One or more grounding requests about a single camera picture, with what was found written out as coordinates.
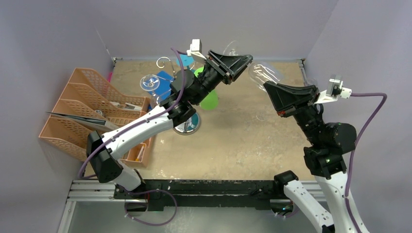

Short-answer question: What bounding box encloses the clear wine glass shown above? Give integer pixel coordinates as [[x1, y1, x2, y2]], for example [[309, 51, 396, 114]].
[[223, 40, 285, 92], [256, 111, 267, 121], [140, 74, 163, 106]]

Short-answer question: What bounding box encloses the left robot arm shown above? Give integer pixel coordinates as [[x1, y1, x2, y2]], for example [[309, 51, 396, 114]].
[[85, 50, 253, 199]]

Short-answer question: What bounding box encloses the orange plastic desk organizer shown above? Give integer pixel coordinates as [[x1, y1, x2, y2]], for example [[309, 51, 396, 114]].
[[39, 68, 150, 161]]

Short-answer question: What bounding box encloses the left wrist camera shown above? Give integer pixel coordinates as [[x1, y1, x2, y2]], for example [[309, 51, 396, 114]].
[[186, 39, 206, 65]]

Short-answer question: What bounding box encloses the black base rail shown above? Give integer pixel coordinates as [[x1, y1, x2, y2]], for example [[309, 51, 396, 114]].
[[114, 179, 296, 215]]

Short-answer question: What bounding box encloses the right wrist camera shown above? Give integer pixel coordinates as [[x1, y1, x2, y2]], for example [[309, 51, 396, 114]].
[[315, 75, 352, 104]]

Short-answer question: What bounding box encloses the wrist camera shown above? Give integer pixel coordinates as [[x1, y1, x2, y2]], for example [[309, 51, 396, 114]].
[[186, 39, 206, 65], [315, 75, 352, 104]]

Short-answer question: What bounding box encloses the blue plastic wine glass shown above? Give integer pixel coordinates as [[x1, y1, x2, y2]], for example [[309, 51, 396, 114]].
[[176, 54, 196, 70]]

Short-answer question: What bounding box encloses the green plastic wine glass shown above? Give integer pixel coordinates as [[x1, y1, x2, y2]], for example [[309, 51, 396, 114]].
[[194, 67, 219, 110]]

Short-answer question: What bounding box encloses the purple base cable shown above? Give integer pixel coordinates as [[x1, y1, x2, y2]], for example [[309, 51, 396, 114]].
[[116, 185, 179, 226]]

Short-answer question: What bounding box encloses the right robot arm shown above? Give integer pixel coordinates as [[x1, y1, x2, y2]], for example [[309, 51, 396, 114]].
[[263, 81, 368, 233]]

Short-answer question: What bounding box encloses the chrome wine glass rack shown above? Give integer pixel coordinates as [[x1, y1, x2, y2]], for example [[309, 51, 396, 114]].
[[156, 56, 201, 135]]

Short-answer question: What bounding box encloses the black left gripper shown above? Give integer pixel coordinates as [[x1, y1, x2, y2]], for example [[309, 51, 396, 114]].
[[191, 51, 252, 105]]

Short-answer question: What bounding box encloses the blue square mat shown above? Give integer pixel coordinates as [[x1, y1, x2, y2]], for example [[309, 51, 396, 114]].
[[154, 71, 174, 103]]

